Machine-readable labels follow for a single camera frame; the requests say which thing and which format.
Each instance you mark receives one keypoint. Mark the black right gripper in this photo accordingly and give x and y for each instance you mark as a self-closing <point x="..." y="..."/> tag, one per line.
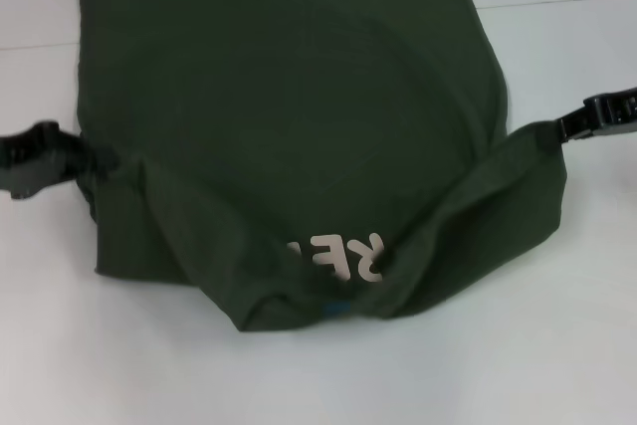
<point x="617" y="114"/>

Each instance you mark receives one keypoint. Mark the dark green FREE T-shirt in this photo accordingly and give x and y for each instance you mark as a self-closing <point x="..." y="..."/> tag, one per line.
<point x="298" y="121"/>

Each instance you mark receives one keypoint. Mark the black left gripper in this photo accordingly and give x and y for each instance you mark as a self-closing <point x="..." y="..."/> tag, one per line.
<point x="30" y="161"/>

